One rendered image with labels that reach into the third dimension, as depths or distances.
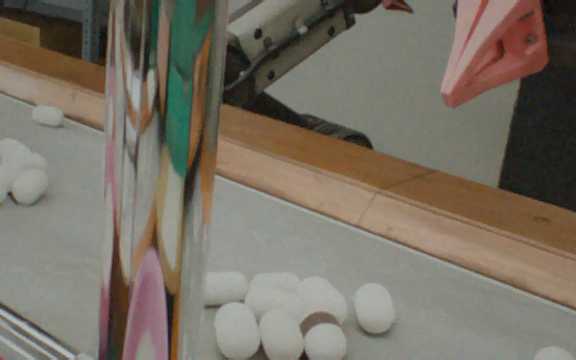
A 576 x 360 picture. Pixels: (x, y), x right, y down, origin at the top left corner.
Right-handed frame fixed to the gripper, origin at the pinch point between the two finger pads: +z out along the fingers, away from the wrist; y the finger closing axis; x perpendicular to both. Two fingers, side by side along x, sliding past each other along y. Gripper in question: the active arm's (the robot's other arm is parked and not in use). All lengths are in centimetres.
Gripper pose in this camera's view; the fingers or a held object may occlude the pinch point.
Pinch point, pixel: (454, 90)
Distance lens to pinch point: 51.6
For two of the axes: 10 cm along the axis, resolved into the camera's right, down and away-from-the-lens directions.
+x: 3.3, 6.2, 7.1
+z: -5.8, 7.3, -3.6
